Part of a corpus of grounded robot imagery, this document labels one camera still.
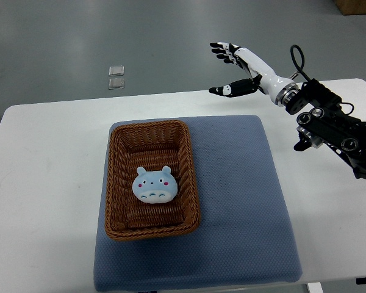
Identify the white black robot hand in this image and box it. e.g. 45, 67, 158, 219
209, 42, 298, 106

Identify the blue plush toy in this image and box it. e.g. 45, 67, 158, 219
132, 166, 178, 204

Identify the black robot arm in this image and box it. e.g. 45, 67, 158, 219
285, 79, 366, 179

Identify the brown wicker basket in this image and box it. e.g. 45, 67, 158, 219
104, 120, 201, 241

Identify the brown cardboard box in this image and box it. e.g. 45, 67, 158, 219
335, 0, 366, 16

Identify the blue padded mat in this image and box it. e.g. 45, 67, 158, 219
94, 115, 302, 292

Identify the upper metal floor plate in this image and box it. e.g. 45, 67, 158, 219
109, 65, 124, 76

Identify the black cable loop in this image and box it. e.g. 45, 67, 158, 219
290, 45, 312, 82

